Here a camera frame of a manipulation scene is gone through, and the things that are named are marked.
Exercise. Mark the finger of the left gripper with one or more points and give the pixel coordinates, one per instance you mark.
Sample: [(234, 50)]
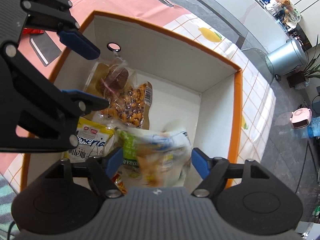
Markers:
[(86, 102), (72, 37)]

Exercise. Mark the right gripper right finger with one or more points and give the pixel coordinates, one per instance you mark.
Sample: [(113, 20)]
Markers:
[(212, 171)]

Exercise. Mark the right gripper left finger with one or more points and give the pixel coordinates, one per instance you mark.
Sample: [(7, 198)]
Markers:
[(100, 172)]

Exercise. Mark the red Mimi fries snack bag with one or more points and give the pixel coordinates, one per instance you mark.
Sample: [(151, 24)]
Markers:
[(117, 180)]

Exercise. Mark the yellow America snack bag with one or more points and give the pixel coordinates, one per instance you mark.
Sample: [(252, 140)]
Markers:
[(94, 140)]

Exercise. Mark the red chips bag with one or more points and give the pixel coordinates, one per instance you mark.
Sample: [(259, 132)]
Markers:
[(32, 31)]

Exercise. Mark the green snack bag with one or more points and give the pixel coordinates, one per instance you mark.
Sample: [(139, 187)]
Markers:
[(130, 163)]

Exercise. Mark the clear bag brown pastry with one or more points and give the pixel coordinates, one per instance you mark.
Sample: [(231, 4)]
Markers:
[(117, 76)]

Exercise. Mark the clear bag orange nuts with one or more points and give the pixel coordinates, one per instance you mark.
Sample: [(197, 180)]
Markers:
[(129, 107)]

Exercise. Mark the lemon print tablecloth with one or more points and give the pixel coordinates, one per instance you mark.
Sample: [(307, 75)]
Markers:
[(258, 100)]

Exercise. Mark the orange white cardboard box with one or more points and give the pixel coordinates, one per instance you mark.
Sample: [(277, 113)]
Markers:
[(193, 87)]

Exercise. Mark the pink small heater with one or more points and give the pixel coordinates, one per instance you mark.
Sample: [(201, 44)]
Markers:
[(301, 118)]

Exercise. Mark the pink table mat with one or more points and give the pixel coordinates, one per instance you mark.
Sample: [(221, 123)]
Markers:
[(151, 11)]

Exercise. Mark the potted green plant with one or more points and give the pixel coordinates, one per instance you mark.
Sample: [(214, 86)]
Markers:
[(301, 79)]

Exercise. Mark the silver trash can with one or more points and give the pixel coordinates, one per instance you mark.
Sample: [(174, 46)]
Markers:
[(286, 58)]

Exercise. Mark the white tv cabinet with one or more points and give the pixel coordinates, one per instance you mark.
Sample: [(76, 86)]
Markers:
[(259, 29)]

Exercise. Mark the plush toy bouquet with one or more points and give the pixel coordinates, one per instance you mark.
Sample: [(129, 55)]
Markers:
[(285, 12)]

